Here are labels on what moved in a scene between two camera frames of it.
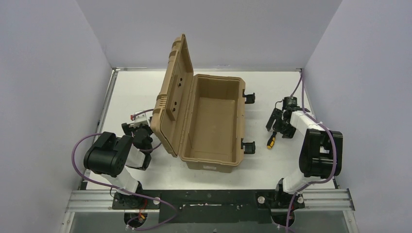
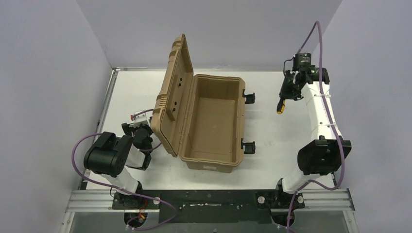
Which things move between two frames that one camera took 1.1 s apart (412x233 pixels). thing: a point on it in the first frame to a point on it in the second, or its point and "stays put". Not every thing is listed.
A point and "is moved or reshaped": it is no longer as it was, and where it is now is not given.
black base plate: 211,206 stays put
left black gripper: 129,128 stays put
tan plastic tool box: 199,117 stays put
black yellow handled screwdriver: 271,140 is moved or reshaped
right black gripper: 288,133 to 286,92
